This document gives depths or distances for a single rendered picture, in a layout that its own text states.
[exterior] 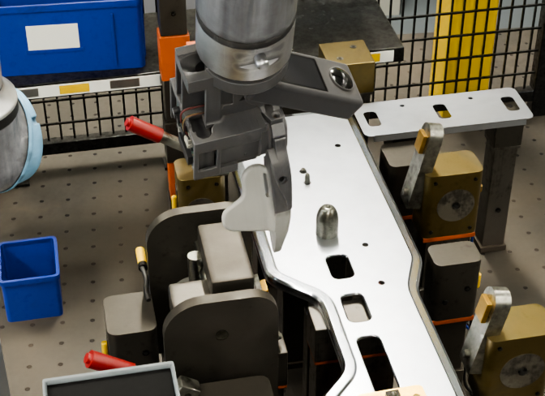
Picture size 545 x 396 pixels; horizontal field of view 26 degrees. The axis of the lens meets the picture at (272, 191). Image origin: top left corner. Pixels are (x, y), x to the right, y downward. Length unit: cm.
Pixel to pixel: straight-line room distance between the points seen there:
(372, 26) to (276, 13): 133
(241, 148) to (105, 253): 120
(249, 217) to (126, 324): 47
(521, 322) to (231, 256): 39
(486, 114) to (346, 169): 29
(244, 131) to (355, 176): 88
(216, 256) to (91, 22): 73
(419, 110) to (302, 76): 103
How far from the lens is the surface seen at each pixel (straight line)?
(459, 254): 170
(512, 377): 154
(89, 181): 235
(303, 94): 96
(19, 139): 141
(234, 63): 88
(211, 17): 85
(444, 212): 180
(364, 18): 220
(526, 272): 215
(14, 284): 199
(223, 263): 135
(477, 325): 151
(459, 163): 179
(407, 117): 197
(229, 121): 96
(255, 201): 100
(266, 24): 85
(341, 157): 186
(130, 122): 168
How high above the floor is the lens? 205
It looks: 36 degrees down
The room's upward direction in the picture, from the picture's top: straight up
